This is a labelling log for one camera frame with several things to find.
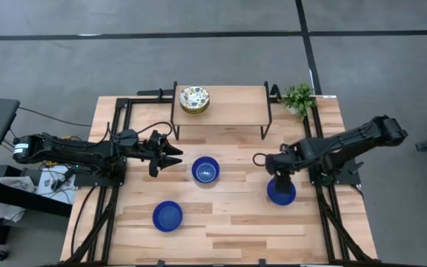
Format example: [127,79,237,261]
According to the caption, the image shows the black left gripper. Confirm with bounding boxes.
[139,129,184,178]

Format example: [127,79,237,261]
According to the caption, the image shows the blue mini bowl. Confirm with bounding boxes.
[266,177,297,207]
[191,156,221,184]
[152,200,184,234]

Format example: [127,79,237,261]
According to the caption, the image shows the small green potted plant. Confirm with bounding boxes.
[280,82,317,119]

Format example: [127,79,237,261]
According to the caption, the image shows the wooden shelf riser black legs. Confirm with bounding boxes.
[169,80,274,142]

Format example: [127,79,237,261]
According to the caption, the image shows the white printed box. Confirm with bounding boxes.
[36,165,76,205]

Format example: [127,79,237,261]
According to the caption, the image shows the black metal beam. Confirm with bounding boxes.
[0,177,73,219]

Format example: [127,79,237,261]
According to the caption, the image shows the white crumpled bag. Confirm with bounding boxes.
[0,175,37,223]

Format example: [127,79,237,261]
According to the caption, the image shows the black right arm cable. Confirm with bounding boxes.
[251,152,271,168]

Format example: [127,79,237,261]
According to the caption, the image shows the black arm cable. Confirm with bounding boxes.
[135,121,173,140]
[251,152,271,168]

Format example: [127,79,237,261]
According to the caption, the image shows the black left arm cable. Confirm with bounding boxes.
[135,121,173,140]

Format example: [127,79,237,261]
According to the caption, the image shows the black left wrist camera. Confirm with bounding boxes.
[118,128,139,147]

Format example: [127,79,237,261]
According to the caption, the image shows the black aluminium table frame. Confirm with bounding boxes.
[63,88,380,267]

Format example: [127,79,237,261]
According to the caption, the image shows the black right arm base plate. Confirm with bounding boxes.
[308,155,365,187]

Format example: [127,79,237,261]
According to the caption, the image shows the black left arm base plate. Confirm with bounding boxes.
[73,162,128,188]

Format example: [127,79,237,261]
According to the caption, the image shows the thin black floor cable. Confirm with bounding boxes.
[18,106,93,128]

